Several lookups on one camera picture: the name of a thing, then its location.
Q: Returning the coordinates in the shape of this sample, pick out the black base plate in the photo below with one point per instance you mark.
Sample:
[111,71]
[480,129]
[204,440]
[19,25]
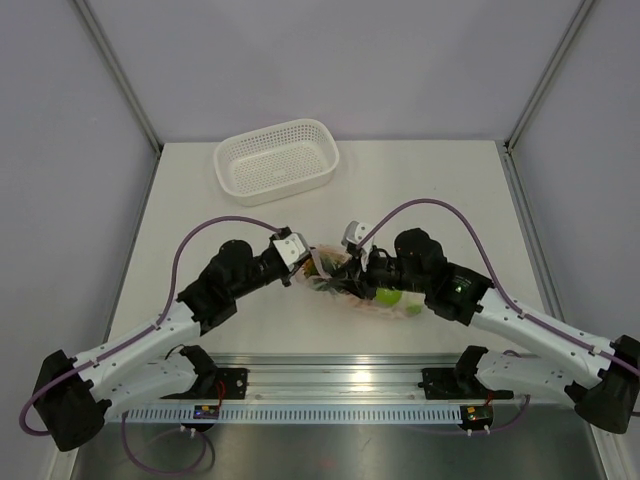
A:
[440,383]
[230,383]

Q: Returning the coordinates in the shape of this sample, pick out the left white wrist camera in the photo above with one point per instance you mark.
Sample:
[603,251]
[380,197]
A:
[293,249]

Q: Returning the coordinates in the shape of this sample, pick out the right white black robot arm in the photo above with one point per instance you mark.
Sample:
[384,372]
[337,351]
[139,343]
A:
[596,376]

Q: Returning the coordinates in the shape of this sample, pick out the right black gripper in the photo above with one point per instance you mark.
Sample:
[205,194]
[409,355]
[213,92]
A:
[352,277]

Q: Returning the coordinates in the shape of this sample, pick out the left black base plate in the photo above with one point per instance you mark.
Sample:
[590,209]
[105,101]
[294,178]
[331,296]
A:
[230,383]

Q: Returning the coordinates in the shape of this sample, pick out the aluminium frame post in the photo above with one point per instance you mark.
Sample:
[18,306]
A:
[89,20]
[550,71]

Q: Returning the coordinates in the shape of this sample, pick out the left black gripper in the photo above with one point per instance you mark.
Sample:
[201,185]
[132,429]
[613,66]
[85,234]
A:
[287,273]

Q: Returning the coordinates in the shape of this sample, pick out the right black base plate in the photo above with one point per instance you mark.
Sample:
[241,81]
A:
[440,383]

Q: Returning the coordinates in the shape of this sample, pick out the clear zip top bag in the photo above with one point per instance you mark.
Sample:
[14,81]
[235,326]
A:
[323,274]

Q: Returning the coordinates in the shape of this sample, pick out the right aluminium frame post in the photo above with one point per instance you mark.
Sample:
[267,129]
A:
[550,71]

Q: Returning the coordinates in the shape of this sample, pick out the white perforated plastic basket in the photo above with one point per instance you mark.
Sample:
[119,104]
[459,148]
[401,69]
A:
[276,162]

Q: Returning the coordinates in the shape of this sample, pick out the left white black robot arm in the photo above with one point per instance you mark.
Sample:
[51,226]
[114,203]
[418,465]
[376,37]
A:
[76,395]

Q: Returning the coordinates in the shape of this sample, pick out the white slotted cable duct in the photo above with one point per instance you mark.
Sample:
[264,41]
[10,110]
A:
[291,414]

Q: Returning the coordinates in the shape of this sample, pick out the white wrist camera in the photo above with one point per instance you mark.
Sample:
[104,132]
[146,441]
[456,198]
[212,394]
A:
[293,249]
[353,238]

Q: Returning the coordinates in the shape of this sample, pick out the aluminium mounting rail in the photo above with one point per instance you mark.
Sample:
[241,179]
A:
[335,379]

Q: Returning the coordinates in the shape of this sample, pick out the left aluminium frame post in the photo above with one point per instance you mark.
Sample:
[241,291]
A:
[89,20]

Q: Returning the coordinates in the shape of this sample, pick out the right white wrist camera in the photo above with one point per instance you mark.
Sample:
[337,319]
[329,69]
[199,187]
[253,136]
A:
[353,238]

